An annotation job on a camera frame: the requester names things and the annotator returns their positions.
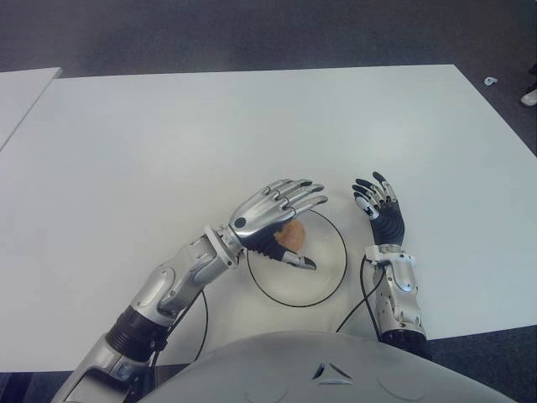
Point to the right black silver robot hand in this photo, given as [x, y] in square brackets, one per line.
[390, 222]

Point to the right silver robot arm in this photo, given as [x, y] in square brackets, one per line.
[400, 289]

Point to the white sneaker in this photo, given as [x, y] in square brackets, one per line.
[529, 97]

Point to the white plate with black rim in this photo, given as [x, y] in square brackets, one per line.
[323, 277]

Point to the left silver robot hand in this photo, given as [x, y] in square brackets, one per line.
[260, 214]

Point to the grey robot torso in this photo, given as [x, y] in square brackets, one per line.
[335, 378]

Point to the small white floor object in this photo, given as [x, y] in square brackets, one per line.
[490, 81]

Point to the brown egg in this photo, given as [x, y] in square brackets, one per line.
[293, 237]

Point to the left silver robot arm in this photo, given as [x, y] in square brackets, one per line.
[168, 285]

